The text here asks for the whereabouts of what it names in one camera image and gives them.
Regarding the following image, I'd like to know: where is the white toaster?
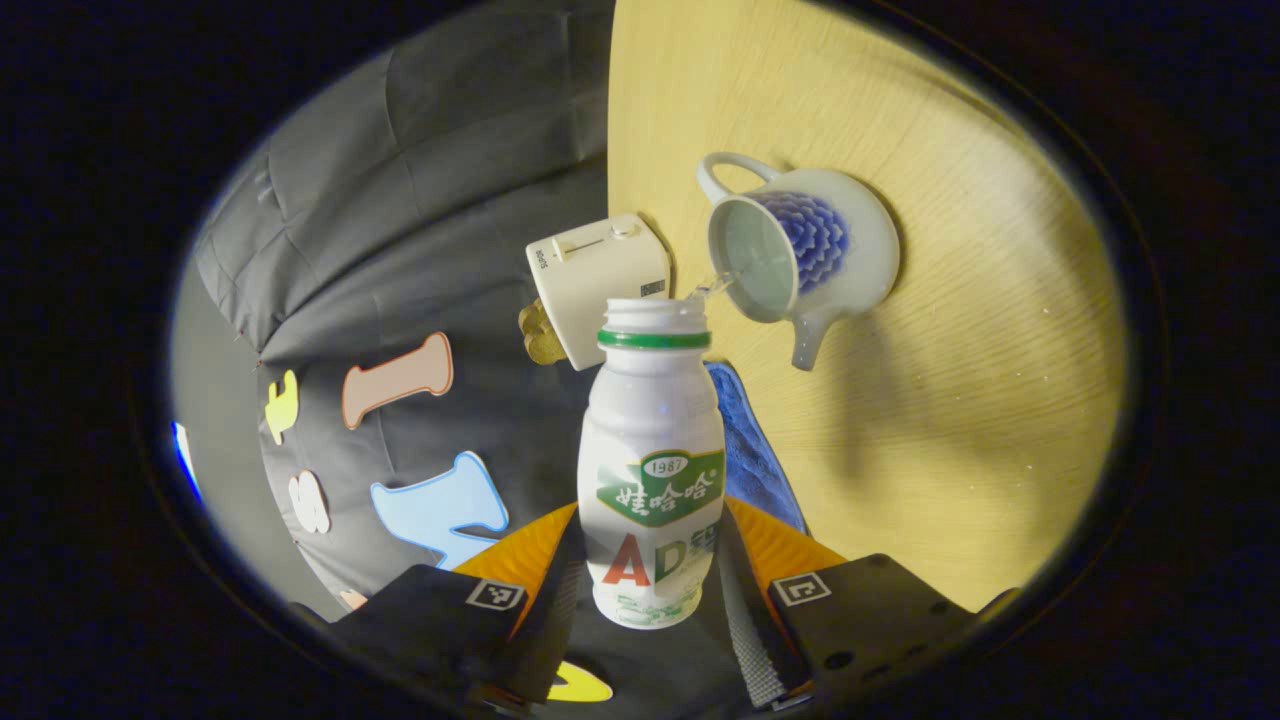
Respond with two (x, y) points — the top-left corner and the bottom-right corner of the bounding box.
(526, 212), (673, 372)

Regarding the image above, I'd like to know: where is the white blue-patterned teacup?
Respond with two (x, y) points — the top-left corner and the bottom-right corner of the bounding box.
(697, 152), (902, 373)

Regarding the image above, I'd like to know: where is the white green-label water bottle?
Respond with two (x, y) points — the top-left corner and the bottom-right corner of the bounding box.
(577, 297), (727, 631)

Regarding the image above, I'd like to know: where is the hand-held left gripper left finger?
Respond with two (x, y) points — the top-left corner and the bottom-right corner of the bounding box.
(330, 500), (587, 707)

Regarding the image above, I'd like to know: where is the blue towel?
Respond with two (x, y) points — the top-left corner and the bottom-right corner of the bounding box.
(705, 362), (809, 537)

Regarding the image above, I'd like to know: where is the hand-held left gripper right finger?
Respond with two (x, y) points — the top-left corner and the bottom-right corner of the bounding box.
(715, 497), (979, 713)

